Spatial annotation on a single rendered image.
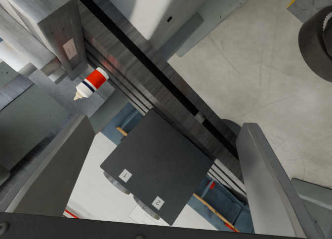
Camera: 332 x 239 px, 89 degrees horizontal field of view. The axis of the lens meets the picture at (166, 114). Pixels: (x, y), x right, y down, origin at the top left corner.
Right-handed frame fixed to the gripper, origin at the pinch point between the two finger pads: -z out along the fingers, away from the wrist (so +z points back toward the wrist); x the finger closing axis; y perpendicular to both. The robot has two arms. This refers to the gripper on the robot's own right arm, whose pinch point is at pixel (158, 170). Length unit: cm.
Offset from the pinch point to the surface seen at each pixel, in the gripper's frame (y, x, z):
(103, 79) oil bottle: 16.2, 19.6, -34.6
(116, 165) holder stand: 27.0, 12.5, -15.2
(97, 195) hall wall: 425, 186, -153
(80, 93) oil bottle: 17.8, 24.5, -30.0
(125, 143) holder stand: 24.3, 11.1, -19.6
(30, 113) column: 37, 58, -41
